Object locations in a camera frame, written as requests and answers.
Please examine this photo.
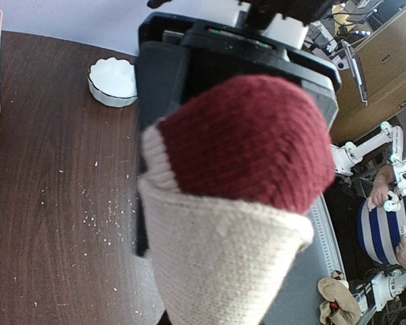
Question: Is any person in striped shirt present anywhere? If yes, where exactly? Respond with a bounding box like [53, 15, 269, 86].
[357, 165, 406, 270]

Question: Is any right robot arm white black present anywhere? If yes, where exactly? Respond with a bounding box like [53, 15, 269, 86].
[135, 1, 341, 221]

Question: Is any striped beige maroon sock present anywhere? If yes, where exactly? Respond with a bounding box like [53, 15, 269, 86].
[138, 75, 335, 324]

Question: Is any beige cloth bundle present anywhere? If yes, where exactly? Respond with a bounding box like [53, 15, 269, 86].
[317, 270, 361, 325]

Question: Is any white scalloped bowl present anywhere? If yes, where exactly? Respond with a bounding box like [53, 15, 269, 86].
[87, 57, 138, 108]

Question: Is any aluminium front rail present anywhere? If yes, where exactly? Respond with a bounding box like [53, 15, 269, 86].
[264, 196, 344, 325]

